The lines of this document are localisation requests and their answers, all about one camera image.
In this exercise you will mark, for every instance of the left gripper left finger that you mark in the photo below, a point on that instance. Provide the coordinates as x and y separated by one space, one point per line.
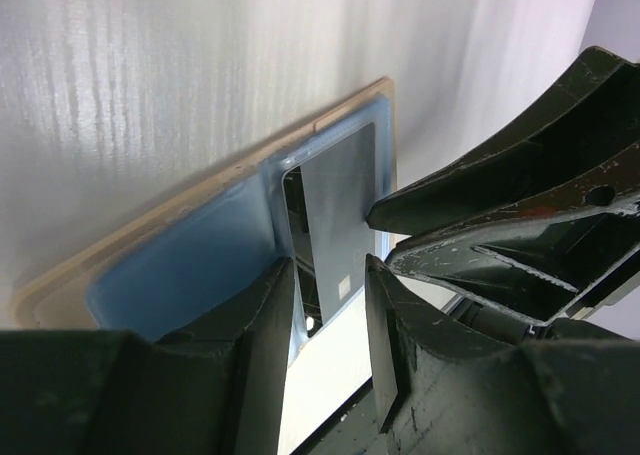
214 386

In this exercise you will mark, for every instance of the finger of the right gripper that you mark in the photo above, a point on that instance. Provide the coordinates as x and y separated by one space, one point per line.
585 117
536 258

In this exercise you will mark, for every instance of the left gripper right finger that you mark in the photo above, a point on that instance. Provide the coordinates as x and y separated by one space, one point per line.
442 387

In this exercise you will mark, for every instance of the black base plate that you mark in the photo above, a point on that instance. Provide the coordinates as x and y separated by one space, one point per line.
351 430

